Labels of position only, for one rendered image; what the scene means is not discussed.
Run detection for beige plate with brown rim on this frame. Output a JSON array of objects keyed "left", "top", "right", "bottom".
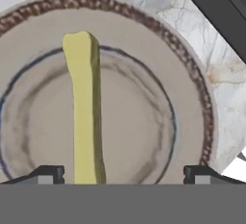
[{"left": 0, "top": 0, "right": 220, "bottom": 186}]

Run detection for yellow butter stick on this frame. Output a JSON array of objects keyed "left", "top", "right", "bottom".
[{"left": 61, "top": 30, "right": 107, "bottom": 186}]

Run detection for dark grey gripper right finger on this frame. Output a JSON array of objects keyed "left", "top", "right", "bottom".
[{"left": 183, "top": 164, "right": 246, "bottom": 186}]

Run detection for black hob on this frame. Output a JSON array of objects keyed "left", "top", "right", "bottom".
[{"left": 171, "top": 0, "right": 246, "bottom": 64}]

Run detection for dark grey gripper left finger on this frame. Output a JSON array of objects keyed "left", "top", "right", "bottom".
[{"left": 0, "top": 165, "right": 65, "bottom": 186}]

